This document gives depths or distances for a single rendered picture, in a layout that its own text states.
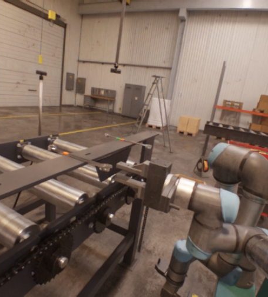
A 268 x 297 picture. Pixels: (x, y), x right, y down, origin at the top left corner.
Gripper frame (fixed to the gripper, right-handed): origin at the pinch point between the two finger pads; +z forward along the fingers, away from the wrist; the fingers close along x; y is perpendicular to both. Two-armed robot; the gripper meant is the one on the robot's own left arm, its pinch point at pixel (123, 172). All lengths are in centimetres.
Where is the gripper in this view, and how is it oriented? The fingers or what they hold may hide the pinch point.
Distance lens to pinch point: 58.2
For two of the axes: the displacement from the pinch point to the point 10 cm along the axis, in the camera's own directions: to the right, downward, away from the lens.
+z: -8.9, -2.4, 3.8
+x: 1.4, -9.5, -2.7
